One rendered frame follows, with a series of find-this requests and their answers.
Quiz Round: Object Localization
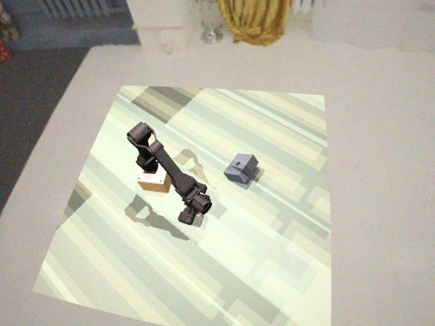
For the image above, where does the pale grey flat panel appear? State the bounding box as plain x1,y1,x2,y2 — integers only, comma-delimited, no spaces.
223,153,260,190

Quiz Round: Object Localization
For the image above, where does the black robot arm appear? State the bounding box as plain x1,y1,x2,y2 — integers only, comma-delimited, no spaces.
127,122,212,215

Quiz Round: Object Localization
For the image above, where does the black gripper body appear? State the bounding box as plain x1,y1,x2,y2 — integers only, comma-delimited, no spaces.
178,183,207,225

